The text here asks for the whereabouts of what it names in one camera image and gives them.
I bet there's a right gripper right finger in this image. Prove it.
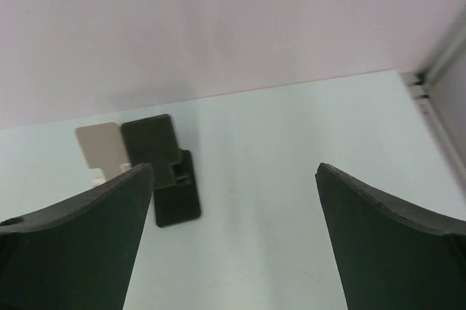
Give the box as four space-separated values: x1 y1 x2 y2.
315 163 465 309

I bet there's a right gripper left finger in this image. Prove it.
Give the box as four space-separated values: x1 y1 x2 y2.
1 164 154 309

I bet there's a white phone stand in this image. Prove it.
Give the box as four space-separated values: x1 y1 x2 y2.
74 122 131 186

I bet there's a black rectangular phone stand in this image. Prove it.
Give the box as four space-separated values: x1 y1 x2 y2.
120 114 202 228

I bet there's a right aluminium table rail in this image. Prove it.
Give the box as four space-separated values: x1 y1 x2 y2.
401 73 465 182

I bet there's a right aluminium frame post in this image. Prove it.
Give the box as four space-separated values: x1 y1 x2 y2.
417 8 465 86

